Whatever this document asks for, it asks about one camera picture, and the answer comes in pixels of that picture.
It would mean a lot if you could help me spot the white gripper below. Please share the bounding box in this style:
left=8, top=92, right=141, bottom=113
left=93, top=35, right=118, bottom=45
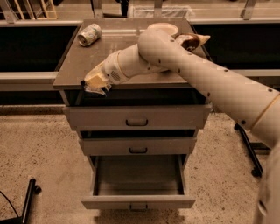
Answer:
left=80, top=51, right=129, bottom=89

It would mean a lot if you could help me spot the blue rxbar blueberry bar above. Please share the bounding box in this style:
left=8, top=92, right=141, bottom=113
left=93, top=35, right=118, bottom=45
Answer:
left=84, top=85, right=111, bottom=95

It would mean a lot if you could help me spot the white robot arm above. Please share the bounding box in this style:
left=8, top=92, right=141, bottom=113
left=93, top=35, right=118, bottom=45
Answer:
left=81, top=28, right=280, bottom=224

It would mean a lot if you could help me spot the grey middle drawer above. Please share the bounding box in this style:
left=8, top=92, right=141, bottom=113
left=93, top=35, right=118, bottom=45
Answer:
left=79, top=129, right=196, bottom=156

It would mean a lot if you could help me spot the grey drawer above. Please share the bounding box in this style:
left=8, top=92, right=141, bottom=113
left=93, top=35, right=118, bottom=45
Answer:
left=79, top=129, right=196, bottom=156
left=81, top=155, right=195, bottom=210
left=62, top=88, right=214, bottom=131

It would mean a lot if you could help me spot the grey drawer cabinet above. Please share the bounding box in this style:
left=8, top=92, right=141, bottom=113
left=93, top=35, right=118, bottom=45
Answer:
left=52, top=17, right=221, bottom=156

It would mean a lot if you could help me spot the grey top drawer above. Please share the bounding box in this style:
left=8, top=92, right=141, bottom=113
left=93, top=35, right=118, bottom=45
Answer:
left=62, top=88, right=214, bottom=131

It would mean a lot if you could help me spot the grey bottom drawer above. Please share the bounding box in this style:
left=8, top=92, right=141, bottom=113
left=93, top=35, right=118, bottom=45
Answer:
left=81, top=155, right=195, bottom=210

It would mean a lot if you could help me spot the green white soda can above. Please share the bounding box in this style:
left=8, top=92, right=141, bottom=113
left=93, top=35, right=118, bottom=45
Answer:
left=77, top=24, right=102, bottom=46

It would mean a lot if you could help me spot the metal railing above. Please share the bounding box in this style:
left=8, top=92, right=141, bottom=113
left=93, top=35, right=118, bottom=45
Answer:
left=0, top=0, right=280, bottom=91

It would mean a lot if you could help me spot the white bowl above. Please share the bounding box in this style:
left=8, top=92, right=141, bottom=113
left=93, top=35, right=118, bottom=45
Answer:
left=148, top=23, right=179, bottom=37

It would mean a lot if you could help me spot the clear plastic bin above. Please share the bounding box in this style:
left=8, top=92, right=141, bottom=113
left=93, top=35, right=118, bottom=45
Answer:
left=128, top=5, right=195, bottom=18

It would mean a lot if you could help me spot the wooden rack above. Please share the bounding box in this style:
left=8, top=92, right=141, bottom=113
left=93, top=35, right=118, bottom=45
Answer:
left=10, top=0, right=58, bottom=20

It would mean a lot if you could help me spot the brown yellow chip bag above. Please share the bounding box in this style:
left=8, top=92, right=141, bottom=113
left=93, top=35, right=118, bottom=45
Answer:
left=175, top=33, right=210, bottom=52

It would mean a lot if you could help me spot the black stand leg left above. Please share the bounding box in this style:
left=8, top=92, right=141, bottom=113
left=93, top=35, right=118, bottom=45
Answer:
left=0, top=178, right=42, bottom=224

